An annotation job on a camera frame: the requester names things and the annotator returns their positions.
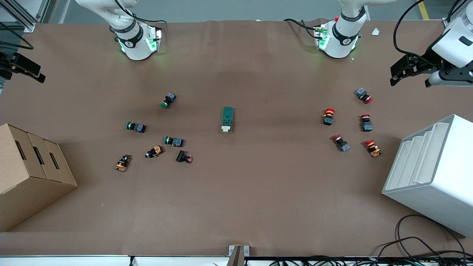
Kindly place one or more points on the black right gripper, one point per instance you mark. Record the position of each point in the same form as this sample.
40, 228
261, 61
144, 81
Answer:
6, 65

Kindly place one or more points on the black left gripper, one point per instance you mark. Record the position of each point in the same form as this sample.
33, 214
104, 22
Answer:
428, 62

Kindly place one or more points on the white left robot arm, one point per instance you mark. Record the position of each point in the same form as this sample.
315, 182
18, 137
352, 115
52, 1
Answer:
340, 44

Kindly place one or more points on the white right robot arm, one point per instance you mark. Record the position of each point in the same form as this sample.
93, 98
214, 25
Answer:
136, 48

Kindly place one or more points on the red emergency button grey base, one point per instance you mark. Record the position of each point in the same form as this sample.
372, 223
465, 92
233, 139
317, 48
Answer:
366, 122
364, 95
342, 143

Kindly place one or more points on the white paper scrap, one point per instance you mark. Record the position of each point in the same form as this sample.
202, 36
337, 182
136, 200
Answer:
375, 31

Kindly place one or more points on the red emergency button orange base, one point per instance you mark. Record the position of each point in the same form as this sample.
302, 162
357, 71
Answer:
328, 116
373, 147

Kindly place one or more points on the brown cardboard box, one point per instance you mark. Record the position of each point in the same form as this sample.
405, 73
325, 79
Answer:
22, 192

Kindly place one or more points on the white stepped storage rack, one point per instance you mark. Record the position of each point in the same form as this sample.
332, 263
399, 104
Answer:
443, 192

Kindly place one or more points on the black button orange base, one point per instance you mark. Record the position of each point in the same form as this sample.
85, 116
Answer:
122, 163
154, 151

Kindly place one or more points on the black button red base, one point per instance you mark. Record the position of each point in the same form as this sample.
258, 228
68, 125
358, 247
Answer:
184, 157

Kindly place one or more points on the brown paper table cover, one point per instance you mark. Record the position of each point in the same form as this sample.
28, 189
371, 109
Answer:
258, 184

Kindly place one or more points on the aluminium frame profile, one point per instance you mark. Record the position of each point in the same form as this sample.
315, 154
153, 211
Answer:
29, 26
446, 24

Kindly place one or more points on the green push button switch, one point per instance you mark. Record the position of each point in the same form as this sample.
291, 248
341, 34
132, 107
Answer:
136, 126
173, 141
169, 100

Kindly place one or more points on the white table edge rail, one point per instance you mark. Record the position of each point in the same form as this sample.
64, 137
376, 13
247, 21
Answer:
74, 261

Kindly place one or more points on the grey metal bracket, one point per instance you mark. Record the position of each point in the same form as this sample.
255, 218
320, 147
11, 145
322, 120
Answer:
238, 253

